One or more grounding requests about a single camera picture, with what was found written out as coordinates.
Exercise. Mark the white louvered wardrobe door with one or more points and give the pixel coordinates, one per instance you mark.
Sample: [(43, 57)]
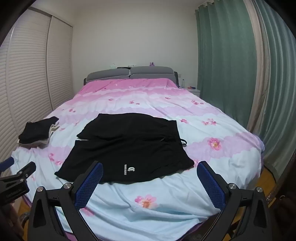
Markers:
[(23, 81), (60, 64)]

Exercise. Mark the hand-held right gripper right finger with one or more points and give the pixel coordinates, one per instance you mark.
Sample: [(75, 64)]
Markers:
[(211, 186)]

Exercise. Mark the beige curtain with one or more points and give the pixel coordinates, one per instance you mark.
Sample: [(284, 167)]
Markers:
[(261, 69)]

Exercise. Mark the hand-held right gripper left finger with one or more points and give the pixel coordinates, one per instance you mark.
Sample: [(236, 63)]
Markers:
[(92, 184)]

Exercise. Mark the purple bed sheet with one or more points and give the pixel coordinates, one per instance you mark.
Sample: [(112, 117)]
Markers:
[(262, 144)]

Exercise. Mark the dark flat object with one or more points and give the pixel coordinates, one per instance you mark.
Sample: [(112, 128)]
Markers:
[(122, 67)]

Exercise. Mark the pale sheer curtain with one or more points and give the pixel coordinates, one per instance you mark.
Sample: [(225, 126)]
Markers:
[(279, 92)]

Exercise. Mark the person's left hand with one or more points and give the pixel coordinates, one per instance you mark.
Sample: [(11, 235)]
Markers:
[(9, 216)]

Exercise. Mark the white nightstand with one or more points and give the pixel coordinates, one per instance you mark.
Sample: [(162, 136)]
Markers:
[(193, 90)]

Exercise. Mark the folded black and white clothes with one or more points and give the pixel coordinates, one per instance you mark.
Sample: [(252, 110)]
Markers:
[(37, 128)]

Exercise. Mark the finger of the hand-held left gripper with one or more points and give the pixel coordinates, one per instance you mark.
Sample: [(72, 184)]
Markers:
[(25, 170), (6, 163)]

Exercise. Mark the green curtain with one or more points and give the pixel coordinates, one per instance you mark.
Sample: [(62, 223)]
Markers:
[(226, 64)]

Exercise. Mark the pink floral blanket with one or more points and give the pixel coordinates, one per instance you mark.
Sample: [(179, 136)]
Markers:
[(148, 115)]

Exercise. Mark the black pants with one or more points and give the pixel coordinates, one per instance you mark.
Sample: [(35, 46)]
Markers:
[(129, 148)]

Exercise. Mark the grey headboard cushion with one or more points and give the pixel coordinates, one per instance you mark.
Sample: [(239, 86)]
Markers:
[(108, 74), (151, 72)]

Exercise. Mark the colourful small objects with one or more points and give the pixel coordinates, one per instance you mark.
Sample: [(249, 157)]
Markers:
[(191, 87)]

